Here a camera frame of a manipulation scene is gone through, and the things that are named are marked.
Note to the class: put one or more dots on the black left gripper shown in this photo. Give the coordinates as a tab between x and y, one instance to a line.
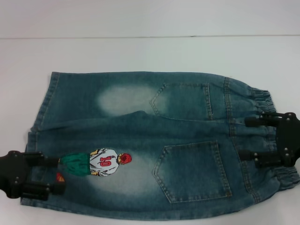
11	173

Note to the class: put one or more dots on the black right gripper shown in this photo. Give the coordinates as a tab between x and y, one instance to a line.
289	138

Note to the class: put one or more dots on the blue denim shorts with print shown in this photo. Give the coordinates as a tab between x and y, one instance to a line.
145	131

